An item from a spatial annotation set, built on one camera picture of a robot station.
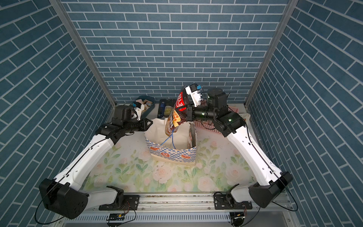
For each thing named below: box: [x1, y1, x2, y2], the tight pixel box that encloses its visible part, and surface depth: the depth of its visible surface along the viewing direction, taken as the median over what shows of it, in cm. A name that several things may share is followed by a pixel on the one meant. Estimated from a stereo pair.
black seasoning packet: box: [164, 89, 193, 137], surface depth 61 cm
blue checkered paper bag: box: [144, 117, 197, 166], surface depth 75 cm
